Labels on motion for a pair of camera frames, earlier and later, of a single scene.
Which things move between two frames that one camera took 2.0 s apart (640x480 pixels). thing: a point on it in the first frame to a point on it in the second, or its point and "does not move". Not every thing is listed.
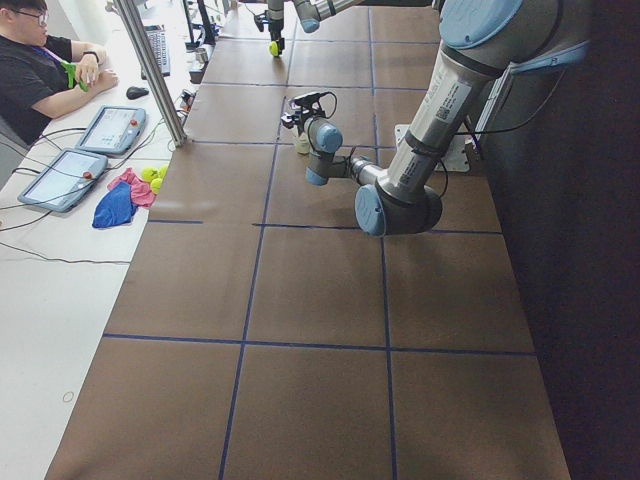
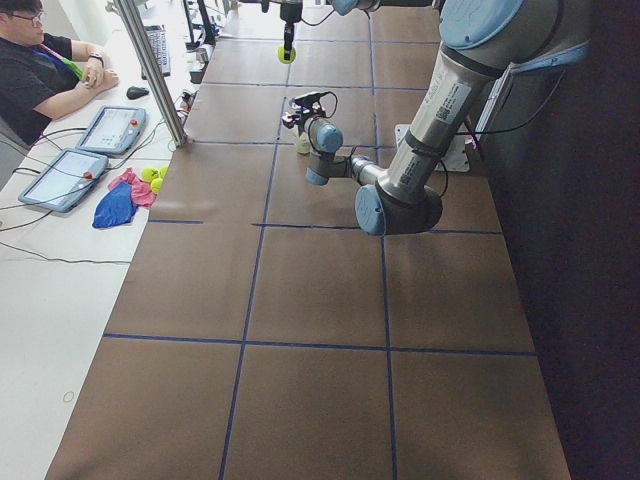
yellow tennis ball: [274, 48] to [281, 55]
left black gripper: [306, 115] does not move
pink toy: [140, 189] does not move
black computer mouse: [134, 92] does not move
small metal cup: [201, 55] does not move
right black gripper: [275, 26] to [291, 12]
